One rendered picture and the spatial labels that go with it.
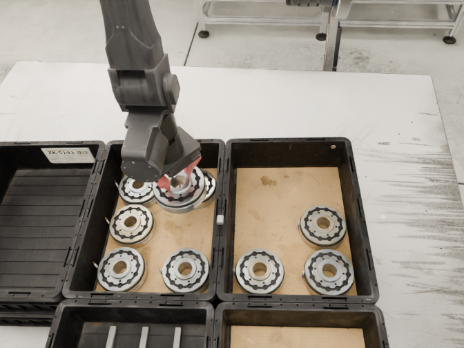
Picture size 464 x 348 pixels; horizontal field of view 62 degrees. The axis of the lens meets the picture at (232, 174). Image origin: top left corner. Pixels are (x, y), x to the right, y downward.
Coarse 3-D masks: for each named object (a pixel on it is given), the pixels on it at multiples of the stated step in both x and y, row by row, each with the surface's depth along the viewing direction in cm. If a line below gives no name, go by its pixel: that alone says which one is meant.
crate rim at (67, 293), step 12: (108, 144) 97; (120, 144) 97; (108, 156) 95; (96, 180) 90; (96, 192) 88; (216, 192) 86; (216, 204) 84; (84, 216) 85; (216, 216) 84; (84, 228) 83; (216, 228) 81; (84, 240) 82; (216, 240) 79; (216, 252) 78; (72, 264) 78; (216, 264) 76; (72, 276) 77; (216, 276) 75; (180, 300) 73; (192, 300) 72; (204, 300) 72
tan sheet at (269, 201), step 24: (240, 168) 102; (264, 168) 102; (288, 168) 101; (312, 168) 101; (336, 168) 100; (240, 192) 98; (264, 192) 97; (288, 192) 97; (312, 192) 96; (336, 192) 96; (240, 216) 94; (264, 216) 93; (288, 216) 93; (240, 240) 90; (264, 240) 89; (288, 240) 89; (288, 264) 86; (288, 288) 83
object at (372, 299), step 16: (224, 160) 91; (352, 160) 89; (224, 176) 89; (352, 176) 86; (224, 192) 86; (224, 208) 84; (224, 224) 81; (224, 240) 79; (368, 240) 77; (224, 256) 77; (368, 256) 77; (224, 272) 75; (368, 272) 73
